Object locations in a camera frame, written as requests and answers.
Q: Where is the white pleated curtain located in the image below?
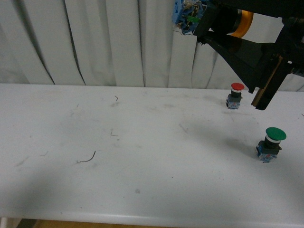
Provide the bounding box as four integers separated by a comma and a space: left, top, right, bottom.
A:
0, 0, 304, 92

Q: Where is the green push button switch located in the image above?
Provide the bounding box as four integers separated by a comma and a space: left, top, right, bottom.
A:
256, 127, 287, 162

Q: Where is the red push button switch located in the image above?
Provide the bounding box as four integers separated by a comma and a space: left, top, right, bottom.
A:
226, 83, 245, 109

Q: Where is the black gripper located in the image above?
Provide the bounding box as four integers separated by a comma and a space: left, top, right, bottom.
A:
198, 0, 304, 110

